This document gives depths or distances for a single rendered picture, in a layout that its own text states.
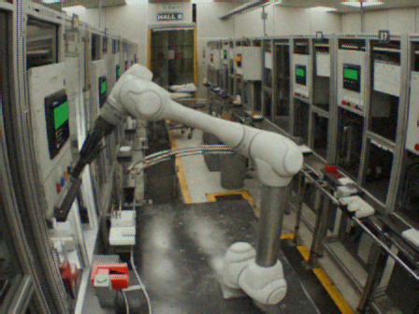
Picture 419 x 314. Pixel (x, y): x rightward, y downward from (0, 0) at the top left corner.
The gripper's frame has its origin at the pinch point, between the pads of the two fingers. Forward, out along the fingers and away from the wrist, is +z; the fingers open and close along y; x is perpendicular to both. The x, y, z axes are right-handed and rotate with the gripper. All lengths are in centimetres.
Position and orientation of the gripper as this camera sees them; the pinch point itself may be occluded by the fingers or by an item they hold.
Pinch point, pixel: (78, 168)
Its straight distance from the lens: 125.2
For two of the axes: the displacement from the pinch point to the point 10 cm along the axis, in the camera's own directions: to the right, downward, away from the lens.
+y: 6.1, 4.4, -6.6
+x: 5.4, 3.7, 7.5
